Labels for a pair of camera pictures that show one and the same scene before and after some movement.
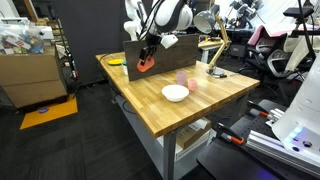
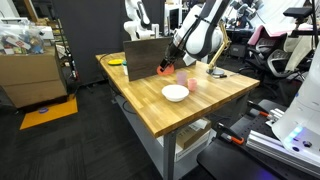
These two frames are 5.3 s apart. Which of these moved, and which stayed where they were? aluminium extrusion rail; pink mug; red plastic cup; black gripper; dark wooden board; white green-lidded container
Moved: red plastic cup; black gripper
Stayed: aluminium extrusion rail; dark wooden board; pink mug; white green-lidded container
